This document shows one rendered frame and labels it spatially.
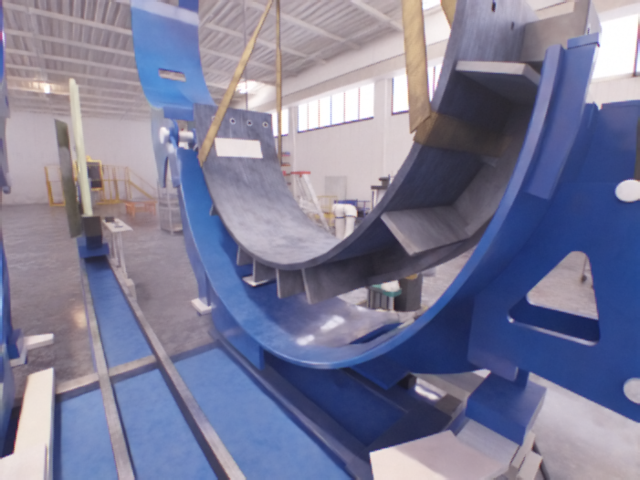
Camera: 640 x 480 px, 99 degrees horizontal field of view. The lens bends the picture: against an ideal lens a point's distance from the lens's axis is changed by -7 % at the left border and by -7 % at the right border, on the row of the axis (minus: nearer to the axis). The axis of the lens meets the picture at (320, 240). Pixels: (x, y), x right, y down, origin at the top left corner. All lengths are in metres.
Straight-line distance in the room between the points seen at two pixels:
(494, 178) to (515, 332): 0.58
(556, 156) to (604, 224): 0.44
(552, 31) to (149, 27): 3.99
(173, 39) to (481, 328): 4.28
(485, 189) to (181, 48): 3.90
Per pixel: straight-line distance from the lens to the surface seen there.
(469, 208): 1.36
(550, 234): 1.18
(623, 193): 1.13
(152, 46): 4.37
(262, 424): 1.86
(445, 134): 0.97
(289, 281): 1.63
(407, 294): 3.51
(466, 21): 0.95
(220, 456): 1.56
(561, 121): 0.77
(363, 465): 1.55
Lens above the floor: 1.84
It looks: 11 degrees down
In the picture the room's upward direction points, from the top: straight up
